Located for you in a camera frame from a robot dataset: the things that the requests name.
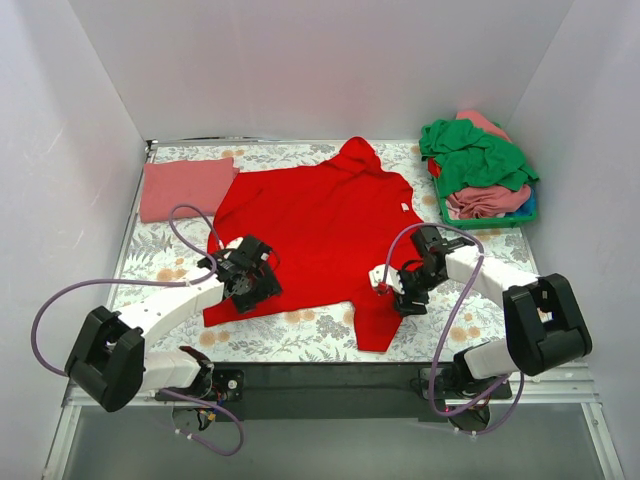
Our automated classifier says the red t shirt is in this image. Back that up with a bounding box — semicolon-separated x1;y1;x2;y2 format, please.
214;137;419;352

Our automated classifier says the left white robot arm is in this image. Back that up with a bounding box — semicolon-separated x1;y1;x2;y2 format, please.
64;235;282;412

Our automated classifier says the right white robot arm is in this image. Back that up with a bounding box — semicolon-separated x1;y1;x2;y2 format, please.
375;223;593;398

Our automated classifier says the floral patterned table mat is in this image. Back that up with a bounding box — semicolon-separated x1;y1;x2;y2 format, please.
109;140;538;362

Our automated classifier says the folded pink t shirt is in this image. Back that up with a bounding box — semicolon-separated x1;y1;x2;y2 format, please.
139;157;240;223

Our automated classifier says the pink crumpled t shirt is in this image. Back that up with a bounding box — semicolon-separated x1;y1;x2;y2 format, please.
446;109;532;220

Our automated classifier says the green plastic basket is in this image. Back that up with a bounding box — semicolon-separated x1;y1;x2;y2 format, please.
432;177;538;230

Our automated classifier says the blue crumpled garment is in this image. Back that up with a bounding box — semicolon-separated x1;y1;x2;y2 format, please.
508;187;536;217

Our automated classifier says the green crumpled t shirt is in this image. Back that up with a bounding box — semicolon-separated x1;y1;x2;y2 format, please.
419;119;539;197

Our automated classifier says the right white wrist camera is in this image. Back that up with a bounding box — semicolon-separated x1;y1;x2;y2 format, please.
368;264;405;295

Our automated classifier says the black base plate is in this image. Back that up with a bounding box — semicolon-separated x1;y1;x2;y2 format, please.
155;361;514;424

